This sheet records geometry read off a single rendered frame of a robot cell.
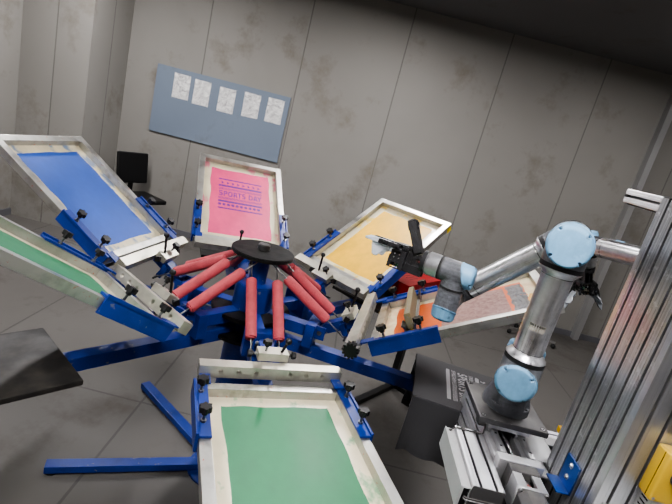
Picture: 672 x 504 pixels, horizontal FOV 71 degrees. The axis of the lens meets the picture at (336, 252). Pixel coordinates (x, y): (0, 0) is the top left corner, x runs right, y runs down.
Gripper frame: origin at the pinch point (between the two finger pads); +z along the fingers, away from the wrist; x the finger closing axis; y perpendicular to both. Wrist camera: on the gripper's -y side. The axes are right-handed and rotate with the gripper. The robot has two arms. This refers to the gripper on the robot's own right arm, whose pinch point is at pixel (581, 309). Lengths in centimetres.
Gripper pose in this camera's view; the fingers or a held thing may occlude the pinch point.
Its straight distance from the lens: 235.9
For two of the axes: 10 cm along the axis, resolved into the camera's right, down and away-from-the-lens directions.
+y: -2.0, 2.1, -9.6
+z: 0.5, 9.8, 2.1
